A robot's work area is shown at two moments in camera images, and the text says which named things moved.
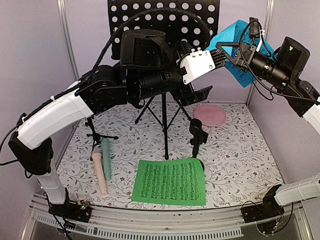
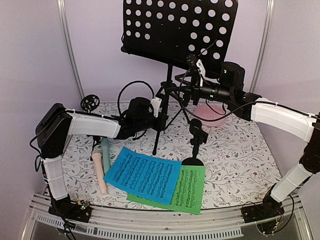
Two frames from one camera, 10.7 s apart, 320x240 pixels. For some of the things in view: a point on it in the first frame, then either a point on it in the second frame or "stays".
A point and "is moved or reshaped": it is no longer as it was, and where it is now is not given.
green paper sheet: (180, 181) is moved or reshaped
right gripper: (245, 52) -> (187, 89)
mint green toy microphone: (106, 157) stays
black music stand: (205, 13) is moved or reshaped
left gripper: (190, 95) -> (162, 120)
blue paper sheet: (238, 46) -> (152, 177)
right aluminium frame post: (268, 17) stays
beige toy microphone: (97, 157) stays
